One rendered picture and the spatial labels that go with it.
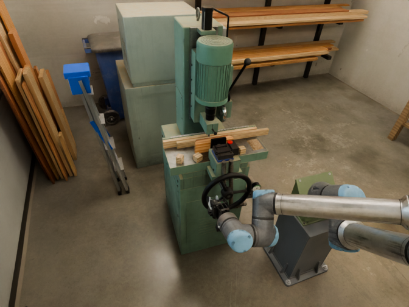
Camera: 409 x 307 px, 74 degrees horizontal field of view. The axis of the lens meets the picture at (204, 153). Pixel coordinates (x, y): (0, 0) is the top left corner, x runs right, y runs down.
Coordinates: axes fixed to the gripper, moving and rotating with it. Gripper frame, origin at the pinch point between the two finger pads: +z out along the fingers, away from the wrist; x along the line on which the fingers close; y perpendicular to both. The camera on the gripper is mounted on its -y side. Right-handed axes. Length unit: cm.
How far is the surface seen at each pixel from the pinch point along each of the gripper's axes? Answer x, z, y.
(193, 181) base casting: 2.6, 24.7, 1.2
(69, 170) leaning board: 93, 151, -27
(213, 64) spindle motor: -8, 11, 66
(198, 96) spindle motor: -3, 23, 50
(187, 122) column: -3, 51, 30
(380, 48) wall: -329, 209, 59
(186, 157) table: 5.3, 26.4, 16.0
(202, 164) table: -2.5, 20.8, 12.2
